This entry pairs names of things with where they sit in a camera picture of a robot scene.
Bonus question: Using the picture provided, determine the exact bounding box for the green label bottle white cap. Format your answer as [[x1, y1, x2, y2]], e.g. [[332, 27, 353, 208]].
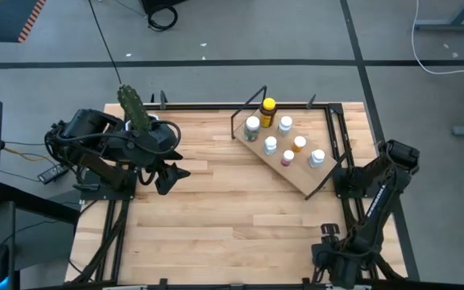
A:
[[243, 115, 262, 143]]

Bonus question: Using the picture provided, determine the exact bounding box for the blue bottle white cap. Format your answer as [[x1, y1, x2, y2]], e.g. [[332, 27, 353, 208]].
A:
[[263, 135, 278, 156]]

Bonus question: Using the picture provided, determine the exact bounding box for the orange bottle white cap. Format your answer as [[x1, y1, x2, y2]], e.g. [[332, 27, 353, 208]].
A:
[[291, 135, 308, 154]]

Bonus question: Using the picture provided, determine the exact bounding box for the black power adapter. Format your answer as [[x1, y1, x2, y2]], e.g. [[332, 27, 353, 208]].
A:
[[37, 163, 70, 185]]

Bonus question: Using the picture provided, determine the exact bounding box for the orange wire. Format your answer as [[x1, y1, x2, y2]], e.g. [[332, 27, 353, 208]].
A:
[[2, 140, 44, 162]]

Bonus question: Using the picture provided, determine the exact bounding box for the green cactus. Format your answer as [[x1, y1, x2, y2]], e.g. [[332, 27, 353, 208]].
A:
[[117, 84, 152, 132]]

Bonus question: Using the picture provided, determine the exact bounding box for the wooden shelf black metal frame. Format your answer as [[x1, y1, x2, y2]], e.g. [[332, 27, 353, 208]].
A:
[[230, 85, 352, 201]]

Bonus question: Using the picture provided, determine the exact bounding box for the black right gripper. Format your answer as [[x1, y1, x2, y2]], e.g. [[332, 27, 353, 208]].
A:
[[311, 239, 364, 290]]

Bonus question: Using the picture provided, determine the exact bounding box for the pink bottle white cap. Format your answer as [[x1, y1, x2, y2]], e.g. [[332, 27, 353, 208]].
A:
[[280, 149, 296, 168]]

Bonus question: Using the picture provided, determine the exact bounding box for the small white medicine bottle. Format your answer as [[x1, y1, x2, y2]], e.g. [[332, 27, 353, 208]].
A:
[[276, 115, 294, 137]]

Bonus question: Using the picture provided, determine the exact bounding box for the white cable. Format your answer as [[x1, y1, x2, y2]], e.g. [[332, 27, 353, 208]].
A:
[[410, 0, 464, 76]]

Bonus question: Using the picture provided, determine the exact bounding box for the brown bottle yellow cap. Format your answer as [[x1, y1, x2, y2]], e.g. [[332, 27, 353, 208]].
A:
[[259, 97, 278, 129]]

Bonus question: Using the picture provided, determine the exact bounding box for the hazard striped floor mat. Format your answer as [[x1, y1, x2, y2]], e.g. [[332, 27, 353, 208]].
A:
[[0, 0, 48, 44]]

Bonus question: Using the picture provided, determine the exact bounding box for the thin black floor cable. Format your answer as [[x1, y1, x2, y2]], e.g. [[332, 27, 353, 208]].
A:
[[88, 0, 123, 85]]

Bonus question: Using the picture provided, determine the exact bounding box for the large white medicine bottle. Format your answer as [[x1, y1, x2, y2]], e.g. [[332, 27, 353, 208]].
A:
[[308, 148, 326, 169]]

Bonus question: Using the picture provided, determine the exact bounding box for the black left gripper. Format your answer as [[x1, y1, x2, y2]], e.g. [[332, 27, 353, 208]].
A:
[[129, 124, 192, 197]]

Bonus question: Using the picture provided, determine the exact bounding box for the white plant pot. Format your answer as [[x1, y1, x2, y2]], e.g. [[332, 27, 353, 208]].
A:
[[125, 114, 161, 132]]

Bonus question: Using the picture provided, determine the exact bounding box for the coiled black cable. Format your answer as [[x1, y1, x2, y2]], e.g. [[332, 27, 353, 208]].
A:
[[147, 3, 179, 32]]

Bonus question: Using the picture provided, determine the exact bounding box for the black box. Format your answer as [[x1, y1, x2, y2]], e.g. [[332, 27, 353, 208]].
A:
[[140, 0, 187, 14]]

